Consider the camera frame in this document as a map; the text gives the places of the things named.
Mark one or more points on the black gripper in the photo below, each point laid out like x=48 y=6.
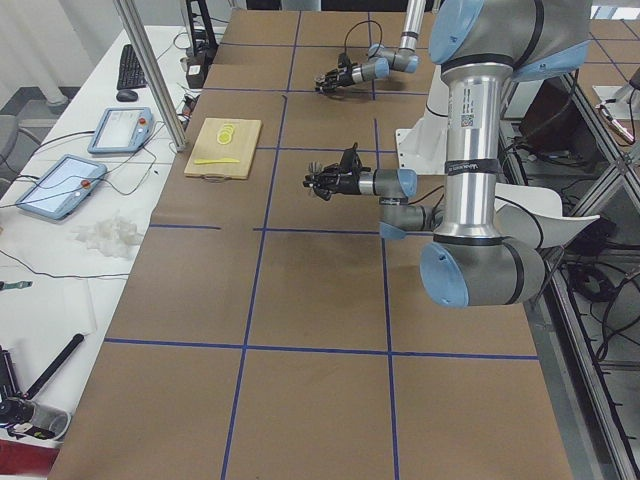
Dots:
x=348 y=184
x=345 y=75

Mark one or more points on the steel jigger measuring cup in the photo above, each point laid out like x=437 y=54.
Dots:
x=314 y=168

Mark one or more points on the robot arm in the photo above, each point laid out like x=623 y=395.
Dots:
x=479 y=46
x=380 y=59

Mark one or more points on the bamboo cutting board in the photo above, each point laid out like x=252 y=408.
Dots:
x=242 y=147

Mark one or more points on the front lemon slice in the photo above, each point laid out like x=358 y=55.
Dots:
x=223 y=138

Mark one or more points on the yellow plastic knife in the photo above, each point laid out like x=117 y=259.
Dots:
x=222 y=160

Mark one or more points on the black keyboard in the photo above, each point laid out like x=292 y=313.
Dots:
x=130 y=73

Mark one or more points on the black computer mouse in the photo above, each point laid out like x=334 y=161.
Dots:
x=127 y=95

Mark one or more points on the far blue teach pendant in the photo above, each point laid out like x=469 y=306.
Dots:
x=121 y=130

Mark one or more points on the blue teach pendant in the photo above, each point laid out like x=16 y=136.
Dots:
x=62 y=188
x=121 y=130

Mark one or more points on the crumpled white tissue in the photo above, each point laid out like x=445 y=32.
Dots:
x=116 y=236

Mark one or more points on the near blue teach pendant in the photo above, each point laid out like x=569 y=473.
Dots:
x=62 y=188

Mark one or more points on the green wrist watch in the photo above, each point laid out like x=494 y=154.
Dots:
x=15 y=285

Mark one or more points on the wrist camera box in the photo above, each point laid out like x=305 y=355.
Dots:
x=344 y=61
x=350 y=162

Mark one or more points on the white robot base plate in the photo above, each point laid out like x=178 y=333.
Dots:
x=409 y=158

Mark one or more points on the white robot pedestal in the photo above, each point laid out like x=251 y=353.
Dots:
x=435 y=95

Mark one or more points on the aluminium frame post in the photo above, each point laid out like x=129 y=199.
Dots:
x=136 y=32

